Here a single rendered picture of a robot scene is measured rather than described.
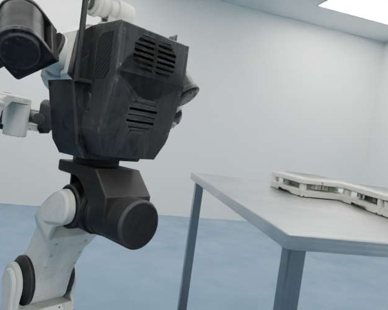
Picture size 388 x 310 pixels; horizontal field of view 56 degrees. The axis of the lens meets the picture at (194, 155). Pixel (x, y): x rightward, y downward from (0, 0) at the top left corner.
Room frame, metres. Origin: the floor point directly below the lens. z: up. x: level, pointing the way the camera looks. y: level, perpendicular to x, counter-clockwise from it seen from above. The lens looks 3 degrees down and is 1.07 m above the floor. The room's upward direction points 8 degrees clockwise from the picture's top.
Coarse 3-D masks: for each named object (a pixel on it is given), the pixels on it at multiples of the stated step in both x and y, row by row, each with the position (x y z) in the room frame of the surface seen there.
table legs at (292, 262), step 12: (192, 204) 1.80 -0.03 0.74; (192, 216) 1.79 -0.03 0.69; (192, 228) 1.79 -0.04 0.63; (192, 240) 1.79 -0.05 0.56; (192, 252) 1.79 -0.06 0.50; (288, 252) 0.79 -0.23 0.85; (300, 252) 0.79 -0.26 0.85; (192, 264) 1.80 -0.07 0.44; (288, 264) 0.79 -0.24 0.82; (300, 264) 0.79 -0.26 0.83; (288, 276) 0.79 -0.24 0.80; (300, 276) 0.80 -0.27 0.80; (180, 288) 1.81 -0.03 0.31; (276, 288) 0.82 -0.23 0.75; (288, 288) 0.79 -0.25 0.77; (300, 288) 0.80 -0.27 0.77; (180, 300) 1.79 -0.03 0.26; (276, 300) 0.82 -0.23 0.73; (288, 300) 0.79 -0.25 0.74
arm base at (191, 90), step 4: (192, 84) 1.06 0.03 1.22; (196, 84) 1.08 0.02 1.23; (184, 88) 1.04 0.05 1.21; (188, 88) 1.05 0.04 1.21; (192, 88) 1.06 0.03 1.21; (196, 88) 1.08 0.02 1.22; (184, 92) 1.05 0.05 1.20; (188, 92) 1.05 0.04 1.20; (192, 92) 1.07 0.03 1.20; (196, 92) 1.09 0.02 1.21; (184, 96) 1.06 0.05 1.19; (188, 96) 1.08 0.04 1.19; (192, 96) 1.10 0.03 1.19; (180, 100) 1.07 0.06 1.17; (184, 100) 1.09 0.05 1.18; (188, 100) 1.11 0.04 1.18; (180, 104) 1.10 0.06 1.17; (184, 104) 1.12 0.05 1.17
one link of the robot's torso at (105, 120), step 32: (64, 32) 0.86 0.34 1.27; (96, 32) 0.81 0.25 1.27; (128, 32) 0.76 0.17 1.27; (64, 64) 0.82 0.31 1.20; (96, 64) 0.80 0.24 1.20; (128, 64) 0.77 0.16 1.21; (160, 64) 0.83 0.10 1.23; (64, 96) 0.84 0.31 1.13; (96, 96) 0.79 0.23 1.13; (128, 96) 0.79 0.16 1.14; (160, 96) 0.85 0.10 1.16; (64, 128) 0.86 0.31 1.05; (96, 128) 0.78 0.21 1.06; (128, 128) 0.82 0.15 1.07; (160, 128) 0.89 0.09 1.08; (96, 160) 0.89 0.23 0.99; (128, 160) 0.93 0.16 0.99
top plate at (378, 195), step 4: (344, 184) 1.46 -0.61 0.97; (344, 188) 1.45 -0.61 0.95; (348, 188) 1.43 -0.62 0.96; (352, 188) 1.40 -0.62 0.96; (356, 188) 1.38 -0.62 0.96; (360, 188) 1.35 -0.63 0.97; (364, 188) 1.37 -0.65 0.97; (356, 192) 1.37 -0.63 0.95; (360, 192) 1.35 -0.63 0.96; (364, 192) 1.32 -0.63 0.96; (368, 192) 1.30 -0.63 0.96; (372, 192) 1.28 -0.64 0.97; (376, 192) 1.27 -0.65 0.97; (380, 192) 1.30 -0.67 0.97; (372, 196) 1.28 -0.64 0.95; (376, 196) 1.25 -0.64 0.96; (380, 196) 1.23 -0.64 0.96
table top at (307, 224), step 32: (224, 192) 1.27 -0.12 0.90; (256, 192) 1.39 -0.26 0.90; (288, 192) 1.54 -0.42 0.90; (352, 192) 1.95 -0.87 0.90; (256, 224) 0.94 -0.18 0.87; (288, 224) 0.87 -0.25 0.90; (320, 224) 0.92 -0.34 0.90; (352, 224) 0.99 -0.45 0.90; (384, 224) 1.06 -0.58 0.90; (384, 256) 0.81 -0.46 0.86
